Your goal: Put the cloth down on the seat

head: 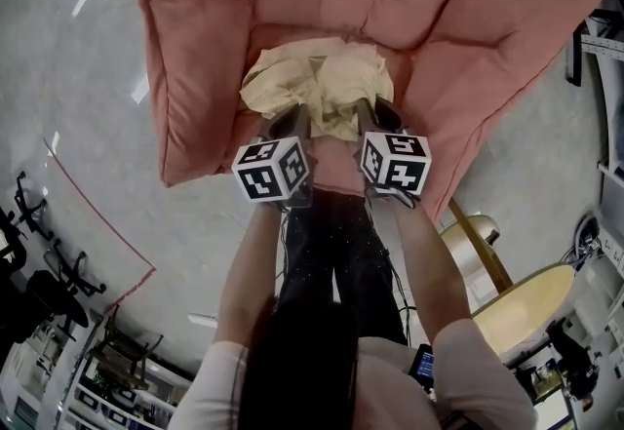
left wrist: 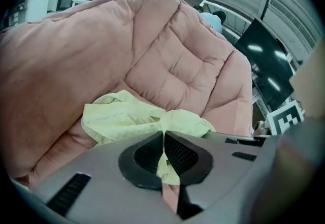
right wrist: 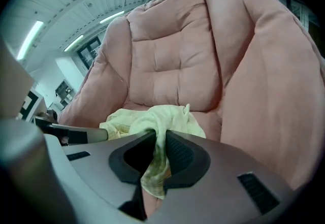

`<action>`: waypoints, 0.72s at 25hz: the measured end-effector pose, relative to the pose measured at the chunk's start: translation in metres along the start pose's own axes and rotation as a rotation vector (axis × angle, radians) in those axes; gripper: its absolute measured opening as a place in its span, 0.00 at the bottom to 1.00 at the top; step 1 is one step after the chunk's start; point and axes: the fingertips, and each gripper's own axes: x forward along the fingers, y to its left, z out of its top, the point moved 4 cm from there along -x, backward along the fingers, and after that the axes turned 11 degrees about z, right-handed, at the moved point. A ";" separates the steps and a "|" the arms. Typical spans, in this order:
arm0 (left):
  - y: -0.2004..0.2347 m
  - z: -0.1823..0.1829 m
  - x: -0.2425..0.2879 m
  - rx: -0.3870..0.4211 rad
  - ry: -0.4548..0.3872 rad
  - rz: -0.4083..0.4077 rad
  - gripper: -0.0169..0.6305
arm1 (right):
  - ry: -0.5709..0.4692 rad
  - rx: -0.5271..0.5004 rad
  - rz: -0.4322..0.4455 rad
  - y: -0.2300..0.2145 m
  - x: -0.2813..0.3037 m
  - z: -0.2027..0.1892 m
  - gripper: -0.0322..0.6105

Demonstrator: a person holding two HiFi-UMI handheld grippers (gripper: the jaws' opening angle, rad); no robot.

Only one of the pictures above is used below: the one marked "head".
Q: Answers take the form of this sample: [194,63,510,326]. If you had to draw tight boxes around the round wooden side table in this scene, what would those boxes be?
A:
[440,197,576,356]

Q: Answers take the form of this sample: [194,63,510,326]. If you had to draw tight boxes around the person's left forearm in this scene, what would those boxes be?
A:
[216,202,290,352]

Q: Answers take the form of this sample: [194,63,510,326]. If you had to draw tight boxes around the person's black trousers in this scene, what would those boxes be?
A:
[280,188,410,347]

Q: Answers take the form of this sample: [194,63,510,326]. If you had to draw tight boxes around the black swivel office chair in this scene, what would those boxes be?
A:
[23,237,108,342]
[0,169,56,244]

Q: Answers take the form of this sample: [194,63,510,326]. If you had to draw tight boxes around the wooden frame chair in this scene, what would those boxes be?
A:
[85,305,166,391]

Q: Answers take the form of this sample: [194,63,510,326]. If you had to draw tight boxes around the black device with blue screen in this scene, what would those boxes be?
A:
[408,343,437,393]

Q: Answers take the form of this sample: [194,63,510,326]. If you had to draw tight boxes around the person's right forearm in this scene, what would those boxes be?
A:
[383,196,475,337]

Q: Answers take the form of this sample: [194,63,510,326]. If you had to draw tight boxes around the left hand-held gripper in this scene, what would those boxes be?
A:
[232,103,319,211]

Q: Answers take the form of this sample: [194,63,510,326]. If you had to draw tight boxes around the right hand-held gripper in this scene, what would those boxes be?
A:
[355,98,434,211]

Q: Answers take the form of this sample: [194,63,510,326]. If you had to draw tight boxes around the person's white shirt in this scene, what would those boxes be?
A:
[168,320,537,430]

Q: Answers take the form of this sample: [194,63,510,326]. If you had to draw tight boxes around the beige cloth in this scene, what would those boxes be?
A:
[239,38,395,142]

